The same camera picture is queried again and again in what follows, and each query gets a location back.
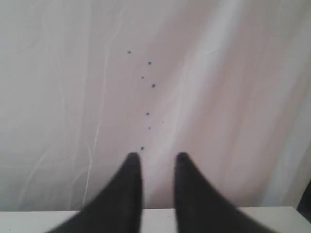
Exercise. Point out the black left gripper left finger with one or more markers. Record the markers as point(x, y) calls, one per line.
point(116, 209)

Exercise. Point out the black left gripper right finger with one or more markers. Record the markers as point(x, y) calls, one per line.
point(200, 208)

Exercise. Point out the white backdrop curtain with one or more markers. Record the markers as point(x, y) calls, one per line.
point(85, 82)

